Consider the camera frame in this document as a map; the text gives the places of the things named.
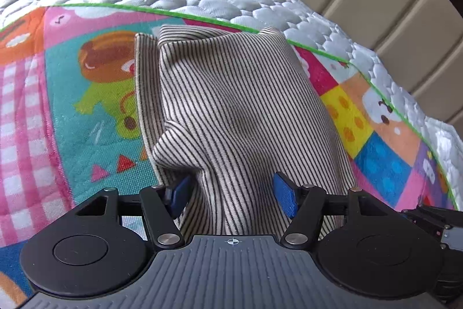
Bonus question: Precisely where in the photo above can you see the beige black striped garment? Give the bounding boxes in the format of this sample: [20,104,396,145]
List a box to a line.
[135,25,355,238]

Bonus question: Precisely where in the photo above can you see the colourful cartoon play mat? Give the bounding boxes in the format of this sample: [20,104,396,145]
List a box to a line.
[1,4,459,308]

